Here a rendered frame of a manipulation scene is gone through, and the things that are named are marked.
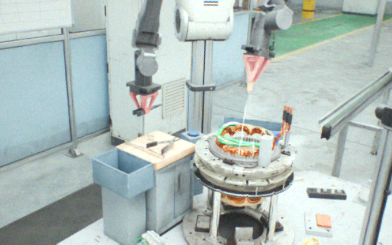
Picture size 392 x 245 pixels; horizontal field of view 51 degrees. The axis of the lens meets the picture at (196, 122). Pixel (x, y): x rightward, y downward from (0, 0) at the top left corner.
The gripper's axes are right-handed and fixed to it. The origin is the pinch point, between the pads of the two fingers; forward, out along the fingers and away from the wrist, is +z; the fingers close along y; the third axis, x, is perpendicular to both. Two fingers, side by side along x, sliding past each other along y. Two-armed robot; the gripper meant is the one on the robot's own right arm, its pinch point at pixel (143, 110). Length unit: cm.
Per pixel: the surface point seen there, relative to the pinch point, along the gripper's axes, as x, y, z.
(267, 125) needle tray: 49, 20, 15
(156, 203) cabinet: -8.0, 13.0, 26.7
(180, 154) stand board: 2.9, 13.5, 12.7
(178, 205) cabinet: 3.8, 12.6, 33.2
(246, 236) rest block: 6, 39, 34
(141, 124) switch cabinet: 144, -148, 91
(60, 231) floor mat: 31, -108, 119
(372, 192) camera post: -6, 75, -2
